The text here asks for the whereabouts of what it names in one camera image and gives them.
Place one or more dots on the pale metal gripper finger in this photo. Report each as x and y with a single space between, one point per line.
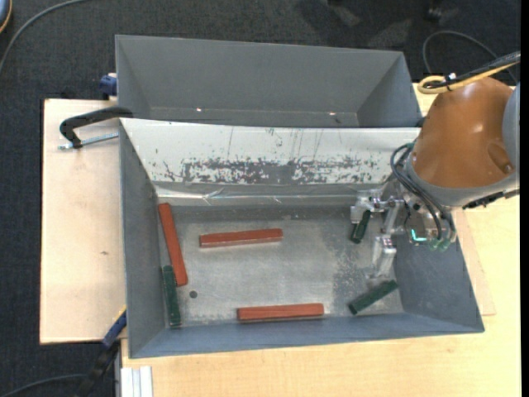
383 254
368 205

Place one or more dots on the dark green flat block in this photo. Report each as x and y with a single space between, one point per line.
171 296
373 297
360 230

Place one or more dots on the red-brown flat block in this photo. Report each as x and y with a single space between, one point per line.
241 238
172 242
280 312

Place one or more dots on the grey metal bin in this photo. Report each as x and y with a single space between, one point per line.
264 271

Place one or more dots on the pale wood board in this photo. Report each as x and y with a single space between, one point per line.
78 230

